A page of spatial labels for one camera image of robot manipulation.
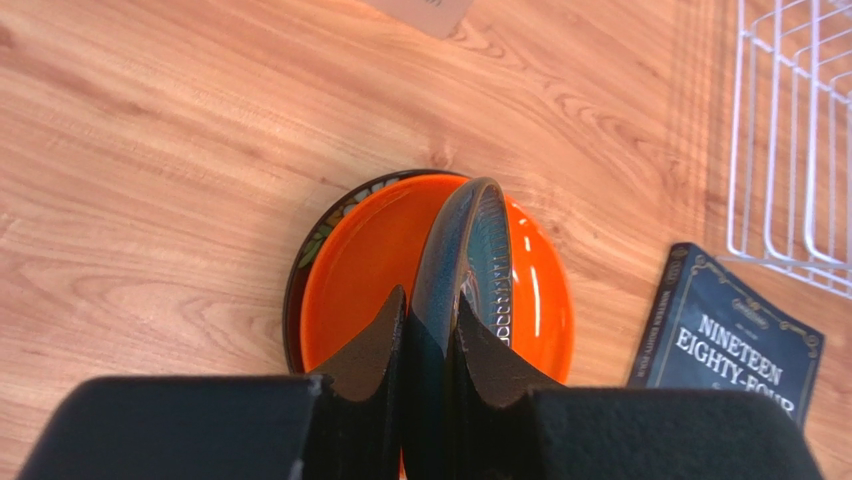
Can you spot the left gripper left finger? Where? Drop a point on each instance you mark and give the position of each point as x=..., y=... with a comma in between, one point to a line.
x=338, y=421

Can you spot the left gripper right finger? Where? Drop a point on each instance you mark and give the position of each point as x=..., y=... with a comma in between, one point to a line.
x=511, y=421

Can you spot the red floral plate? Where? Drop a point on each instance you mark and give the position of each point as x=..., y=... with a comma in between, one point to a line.
x=310, y=248

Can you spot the dark grey plate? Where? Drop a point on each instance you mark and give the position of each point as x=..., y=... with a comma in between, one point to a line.
x=466, y=258

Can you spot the orange plate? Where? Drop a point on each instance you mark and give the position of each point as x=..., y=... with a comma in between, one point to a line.
x=377, y=246

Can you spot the Nineteen Eighty-Four book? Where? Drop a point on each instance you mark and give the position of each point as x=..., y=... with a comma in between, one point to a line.
x=707, y=329

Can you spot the white wire dish rack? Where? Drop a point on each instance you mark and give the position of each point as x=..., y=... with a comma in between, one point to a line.
x=789, y=160

